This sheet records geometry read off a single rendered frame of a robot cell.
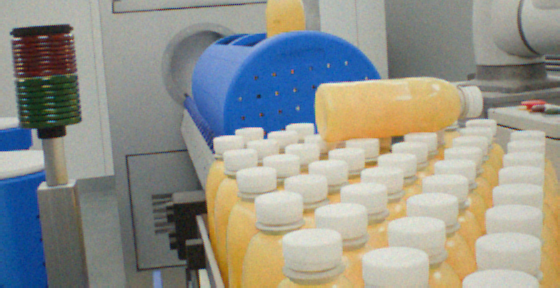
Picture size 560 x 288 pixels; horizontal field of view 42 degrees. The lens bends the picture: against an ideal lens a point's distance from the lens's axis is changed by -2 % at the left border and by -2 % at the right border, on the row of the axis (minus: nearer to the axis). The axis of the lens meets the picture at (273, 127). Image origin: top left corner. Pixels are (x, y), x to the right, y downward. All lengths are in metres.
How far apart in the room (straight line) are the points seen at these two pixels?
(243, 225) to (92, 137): 5.57
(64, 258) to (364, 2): 6.12
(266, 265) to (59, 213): 0.26
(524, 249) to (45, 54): 0.48
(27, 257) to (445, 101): 0.77
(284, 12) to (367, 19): 5.48
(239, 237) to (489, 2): 1.07
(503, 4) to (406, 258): 1.24
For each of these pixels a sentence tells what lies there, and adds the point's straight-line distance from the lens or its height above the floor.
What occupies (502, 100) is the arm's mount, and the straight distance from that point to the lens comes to 1.58.
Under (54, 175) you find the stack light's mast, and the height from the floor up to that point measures 1.11.
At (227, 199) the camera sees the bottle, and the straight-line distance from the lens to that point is 0.84.
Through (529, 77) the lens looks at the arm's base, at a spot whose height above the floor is 1.10.
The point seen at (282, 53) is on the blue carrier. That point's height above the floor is 1.20.
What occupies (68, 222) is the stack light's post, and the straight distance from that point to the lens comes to 0.78.
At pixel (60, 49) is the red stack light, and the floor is 1.23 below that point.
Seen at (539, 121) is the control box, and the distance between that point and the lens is 1.03.
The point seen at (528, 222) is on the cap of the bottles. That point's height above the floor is 1.10.
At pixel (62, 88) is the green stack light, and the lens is 0.75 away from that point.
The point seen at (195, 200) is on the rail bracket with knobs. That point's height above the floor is 1.00.
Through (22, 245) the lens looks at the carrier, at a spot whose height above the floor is 0.91.
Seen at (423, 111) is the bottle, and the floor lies 1.13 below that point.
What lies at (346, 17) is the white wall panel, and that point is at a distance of 6.72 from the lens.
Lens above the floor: 1.24
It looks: 7 degrees down
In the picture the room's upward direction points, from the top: 4 degrees counter-clockwise
